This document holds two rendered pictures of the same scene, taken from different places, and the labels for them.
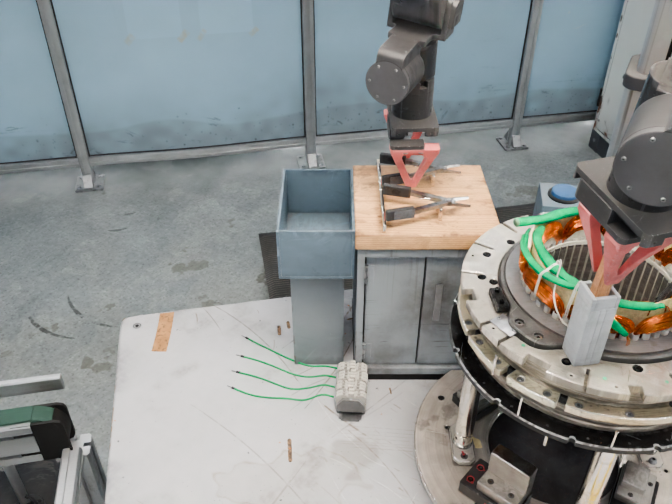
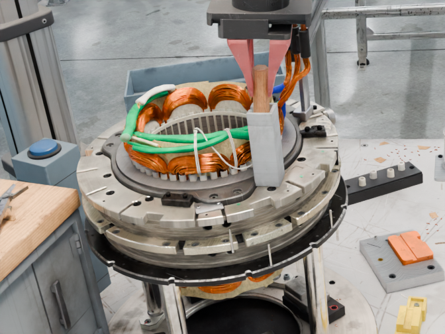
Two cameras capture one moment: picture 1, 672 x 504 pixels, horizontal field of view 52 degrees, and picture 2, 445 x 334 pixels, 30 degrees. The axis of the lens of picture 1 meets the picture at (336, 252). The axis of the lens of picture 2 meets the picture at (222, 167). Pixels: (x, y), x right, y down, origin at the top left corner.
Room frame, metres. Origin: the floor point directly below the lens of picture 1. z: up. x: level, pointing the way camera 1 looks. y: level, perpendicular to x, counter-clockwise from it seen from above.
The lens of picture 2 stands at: (0.15, 0.48, 1.56)
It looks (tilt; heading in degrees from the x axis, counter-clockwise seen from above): 29 degrees down; 299
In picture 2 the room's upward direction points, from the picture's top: 8 degrees counter-clockwise
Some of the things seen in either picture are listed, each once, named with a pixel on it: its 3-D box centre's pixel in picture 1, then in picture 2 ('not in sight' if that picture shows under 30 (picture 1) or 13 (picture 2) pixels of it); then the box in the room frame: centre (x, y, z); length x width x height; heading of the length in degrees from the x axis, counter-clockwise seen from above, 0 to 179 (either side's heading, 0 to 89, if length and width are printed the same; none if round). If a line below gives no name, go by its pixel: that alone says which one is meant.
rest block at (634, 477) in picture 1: (636, 484); (306, 291); (0.52, -0.39, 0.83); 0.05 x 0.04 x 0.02; 150
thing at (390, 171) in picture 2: not in sight; (381, 173); (0.52, -0.76, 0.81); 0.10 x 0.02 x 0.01; 44
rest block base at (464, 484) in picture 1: (494, 491); not in sight; (0.52, -0.21, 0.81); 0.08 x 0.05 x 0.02; 48
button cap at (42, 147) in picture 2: (565, 191); (43, 147); (0.90, -0.35, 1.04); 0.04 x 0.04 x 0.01
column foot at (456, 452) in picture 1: (462, 443); not in sight; (0.60, -0.18, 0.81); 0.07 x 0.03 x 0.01; 178
